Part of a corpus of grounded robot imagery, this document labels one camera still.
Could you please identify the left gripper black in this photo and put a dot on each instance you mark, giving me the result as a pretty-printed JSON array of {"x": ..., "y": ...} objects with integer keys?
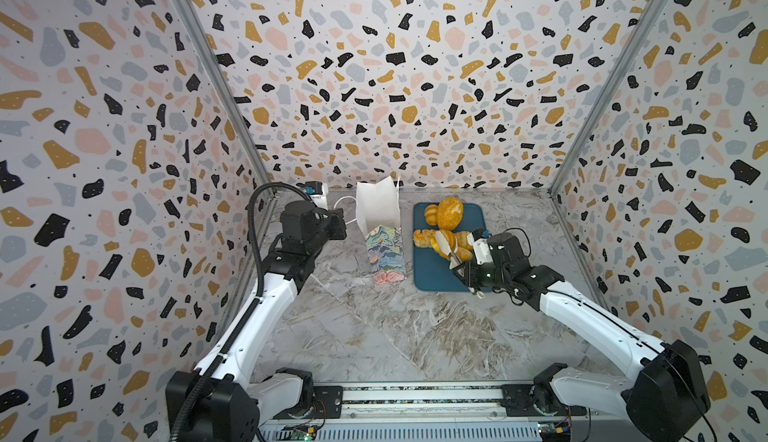
[{"x": 334, "y": 218}]

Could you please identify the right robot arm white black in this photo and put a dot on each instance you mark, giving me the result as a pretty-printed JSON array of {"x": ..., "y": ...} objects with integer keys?
[{"x": 661, "y": 388}]

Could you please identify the round striped orange bun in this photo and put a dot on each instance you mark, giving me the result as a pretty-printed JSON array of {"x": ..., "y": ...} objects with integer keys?
[{"x": 445, "y": 243}]

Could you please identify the small striped bun top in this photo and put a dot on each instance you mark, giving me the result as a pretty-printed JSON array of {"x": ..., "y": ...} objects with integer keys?
[{"x": 431, "y": 214}]

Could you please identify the twisted glazed pastry bread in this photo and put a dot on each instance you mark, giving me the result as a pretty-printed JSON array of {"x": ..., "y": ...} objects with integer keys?
[{"x": 424, "y": 238}]

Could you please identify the large sugared oval bread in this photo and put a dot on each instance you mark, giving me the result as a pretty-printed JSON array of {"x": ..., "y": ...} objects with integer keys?
[{"x": 450, "y": 213}]

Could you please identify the metal tongs cream tips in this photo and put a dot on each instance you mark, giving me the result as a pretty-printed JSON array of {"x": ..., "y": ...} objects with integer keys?
[{"x": 467, "y": 252}]

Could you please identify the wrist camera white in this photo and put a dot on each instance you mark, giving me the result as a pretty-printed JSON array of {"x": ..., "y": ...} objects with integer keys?
[
  {"x": 318, "y": 192},
  {"x": 482, "y": 253}
]

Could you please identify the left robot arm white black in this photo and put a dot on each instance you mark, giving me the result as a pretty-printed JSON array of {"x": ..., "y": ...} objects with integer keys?
[{"x": 252, "y": 322}]

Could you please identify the floral paper bag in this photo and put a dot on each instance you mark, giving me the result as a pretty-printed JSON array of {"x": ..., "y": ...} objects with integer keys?
[{"x": 377, "y": 215}]

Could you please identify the striped croissant bread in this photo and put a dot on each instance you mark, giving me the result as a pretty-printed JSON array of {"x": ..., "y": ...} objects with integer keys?
[{"x": 465, "y": 240}]

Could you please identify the glossy orange oval bread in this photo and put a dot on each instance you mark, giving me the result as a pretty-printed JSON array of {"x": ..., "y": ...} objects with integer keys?
[{"x": 463, "y": 254}]

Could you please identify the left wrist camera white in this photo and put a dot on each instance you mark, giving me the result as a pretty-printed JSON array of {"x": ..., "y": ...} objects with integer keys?
[{"x": 318, "y": 192}]

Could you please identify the teal rectangular tray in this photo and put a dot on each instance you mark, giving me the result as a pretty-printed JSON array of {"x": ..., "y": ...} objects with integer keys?
[{"x": 431, "y": 271}]

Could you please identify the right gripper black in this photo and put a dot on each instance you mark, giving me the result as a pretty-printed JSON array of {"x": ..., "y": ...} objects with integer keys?
[{"x": 475, "y": 265}]

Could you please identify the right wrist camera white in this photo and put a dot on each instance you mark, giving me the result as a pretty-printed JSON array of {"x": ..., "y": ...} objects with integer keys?
[{"x": 482, "y": 253}]

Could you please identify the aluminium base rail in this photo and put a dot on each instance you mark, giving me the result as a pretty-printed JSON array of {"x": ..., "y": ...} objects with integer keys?
[{"x": 440, "y": 411}]

